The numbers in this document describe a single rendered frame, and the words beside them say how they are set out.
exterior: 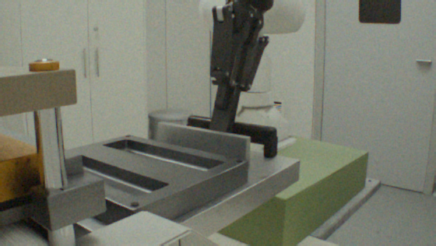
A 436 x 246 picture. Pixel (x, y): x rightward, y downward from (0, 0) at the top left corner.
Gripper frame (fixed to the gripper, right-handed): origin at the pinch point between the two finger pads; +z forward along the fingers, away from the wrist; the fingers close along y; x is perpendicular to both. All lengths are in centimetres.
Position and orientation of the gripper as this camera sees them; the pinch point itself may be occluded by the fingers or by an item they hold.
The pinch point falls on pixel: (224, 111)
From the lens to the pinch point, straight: 54.9
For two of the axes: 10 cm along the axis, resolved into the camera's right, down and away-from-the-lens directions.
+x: -8.1, -1.3, 5.8
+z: -2.1, 9.7, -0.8
